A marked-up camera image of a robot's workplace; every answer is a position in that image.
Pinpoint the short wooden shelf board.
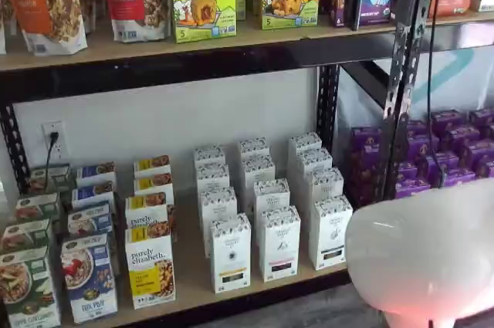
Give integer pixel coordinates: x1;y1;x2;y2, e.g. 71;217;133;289
426;11;494;29

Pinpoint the purple snack box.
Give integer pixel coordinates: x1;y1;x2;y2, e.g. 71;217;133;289
407;119;430;140
476;157;494;179
349;175;387;208
469;108;494;129
397;161;421;183
418;152;459;179
350;127;384;156
430;110;466;133
349;152;384;179
407;135;439;160
439;168;476;187
458;140;494;169
395;179;431;200
442;125;480;150

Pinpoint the white leaf print box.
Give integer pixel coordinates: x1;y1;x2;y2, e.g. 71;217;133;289
253;178;291;214
288;132;323;156
195;164;231;194
242;156;276;190
238;137;270;161
198;187;239;258
193;145;227;169
296;148;333;175
304;167;345;206

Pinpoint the long wooden shelf board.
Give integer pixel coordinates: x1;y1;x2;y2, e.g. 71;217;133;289
0;11;398;73

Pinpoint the white box green strip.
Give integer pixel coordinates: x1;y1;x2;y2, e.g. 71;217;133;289
308;196;354;272

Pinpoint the white box pink strip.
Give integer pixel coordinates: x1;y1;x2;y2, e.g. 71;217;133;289
259;206;302;282

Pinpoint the white yellow Purely Elizabeth box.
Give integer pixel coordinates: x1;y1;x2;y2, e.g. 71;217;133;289
125;192;171;231
124;225;177;310
134;173;175;198
134;155;172;179

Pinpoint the white box yellow strip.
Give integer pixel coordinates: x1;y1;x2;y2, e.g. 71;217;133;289
209;214;252;294

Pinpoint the blue cereal box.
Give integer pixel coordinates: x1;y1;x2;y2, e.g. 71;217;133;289
61;233;119;324
67;204;115;241
76;161;117;188
71;181;117;211

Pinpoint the green cereal box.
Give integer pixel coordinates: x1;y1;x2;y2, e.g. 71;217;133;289
0;246;62;328
29;164;73;196
14;192;61;225
0;218;53;256

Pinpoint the black metal shelving rack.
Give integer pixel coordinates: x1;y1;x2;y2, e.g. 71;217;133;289
0;0;494;328

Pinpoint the red label granola bag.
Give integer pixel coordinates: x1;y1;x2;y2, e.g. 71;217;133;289
100;0;171;44

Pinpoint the orange label granola bag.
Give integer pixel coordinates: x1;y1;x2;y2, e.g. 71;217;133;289
0;0;89;57

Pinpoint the thin black cable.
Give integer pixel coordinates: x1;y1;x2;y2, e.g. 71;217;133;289
426;0;443;190

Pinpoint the white wall outlet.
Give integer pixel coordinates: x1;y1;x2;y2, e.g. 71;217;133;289
41;121;66;160

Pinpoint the black plug with cord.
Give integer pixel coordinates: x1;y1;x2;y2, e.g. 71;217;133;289
45;131;60;190

